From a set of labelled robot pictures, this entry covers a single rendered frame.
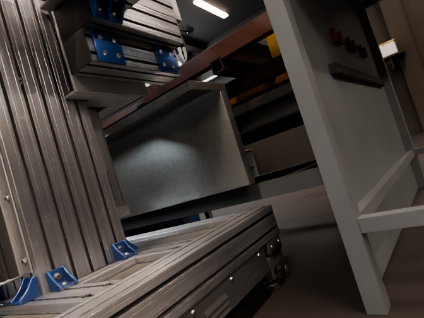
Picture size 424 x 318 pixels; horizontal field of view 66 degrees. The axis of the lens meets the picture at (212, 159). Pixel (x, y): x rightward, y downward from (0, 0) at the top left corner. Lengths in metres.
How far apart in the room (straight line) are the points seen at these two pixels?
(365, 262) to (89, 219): 0.65
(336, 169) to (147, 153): 0.93
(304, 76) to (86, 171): 0.60
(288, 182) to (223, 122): 0.31
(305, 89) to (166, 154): 0.79
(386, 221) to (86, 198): 0.70
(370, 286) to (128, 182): 1.14
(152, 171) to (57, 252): 0.70
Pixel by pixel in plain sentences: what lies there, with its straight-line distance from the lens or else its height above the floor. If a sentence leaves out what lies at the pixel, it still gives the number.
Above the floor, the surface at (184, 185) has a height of 0.37.
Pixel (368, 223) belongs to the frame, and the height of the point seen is 0.18.
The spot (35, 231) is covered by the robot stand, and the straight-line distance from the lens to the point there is 0.83.
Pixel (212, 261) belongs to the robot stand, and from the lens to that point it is 0.74.
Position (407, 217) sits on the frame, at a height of 0.18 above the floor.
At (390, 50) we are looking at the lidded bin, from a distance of 7.10.
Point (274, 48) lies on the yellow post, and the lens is 1.32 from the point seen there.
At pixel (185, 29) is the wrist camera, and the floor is 1.03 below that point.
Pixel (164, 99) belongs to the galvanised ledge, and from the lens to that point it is 1.13.
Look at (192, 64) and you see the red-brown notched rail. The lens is 1.32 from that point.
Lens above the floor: 0.36
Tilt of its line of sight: 3 degrees up
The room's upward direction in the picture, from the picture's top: 17 degrees counter-clockwise
